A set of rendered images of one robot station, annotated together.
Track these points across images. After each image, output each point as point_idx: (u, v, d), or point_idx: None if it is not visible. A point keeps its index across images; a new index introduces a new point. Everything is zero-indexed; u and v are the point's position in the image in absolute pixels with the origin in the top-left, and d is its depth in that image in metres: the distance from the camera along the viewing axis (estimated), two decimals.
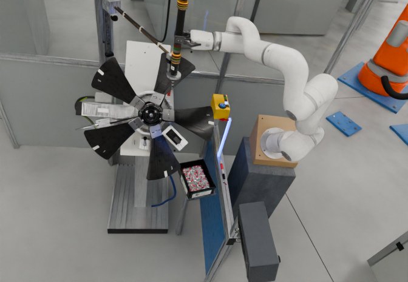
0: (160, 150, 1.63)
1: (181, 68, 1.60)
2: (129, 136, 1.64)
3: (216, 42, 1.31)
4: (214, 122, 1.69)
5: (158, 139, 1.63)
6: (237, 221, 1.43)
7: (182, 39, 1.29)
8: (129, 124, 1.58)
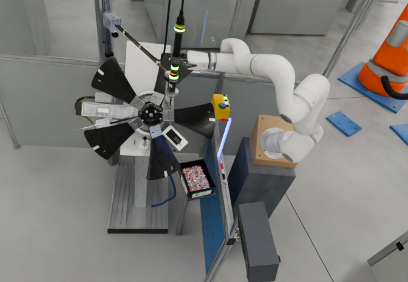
0: (160, 150, 1.63)
1: (181, 68, 1.60)
2: (129, 136, 1.64)
3: (211, 62, 1.38)
4: (215, 119, 1.68)
5: (158, 139, 1.63)
6: (237, 221, 1.43)
7: (179, 60, 1.36)
8: (129, 124, 1.58)
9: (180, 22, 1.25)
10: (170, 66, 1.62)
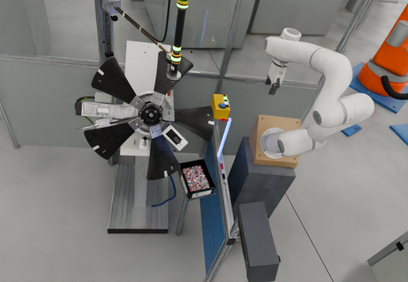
0: (118, 134, 1.59)
1: (204, 128, 1.65)
2: (122, 100, 1.62)
3: (280, 64, 1.42)
4: (167, 176, 1.66)
5: (129, 129, 1.60)
6: (237, 221, 1.43)
7: (272, 90, 1.50)
8: (134, 97, 1.57)
9: None
10: (201, 117, 1.68)
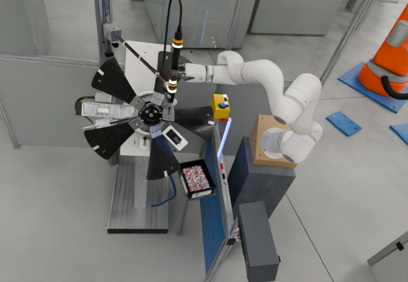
0: (118, 134, 1.59)
1: (204, 128, 1.65)
2: (122, 100, 1.62)
3: (209, 75, 1.43)
4: (167, 176, 1.66)
5: (129, 129, 1.60)
6: (237, 221, 1.43)
7: (177, 73, 1.41)
8: (134, 97, 1.57)
9: (178, 37, 1.30)
10: (201, 117, 1.68)
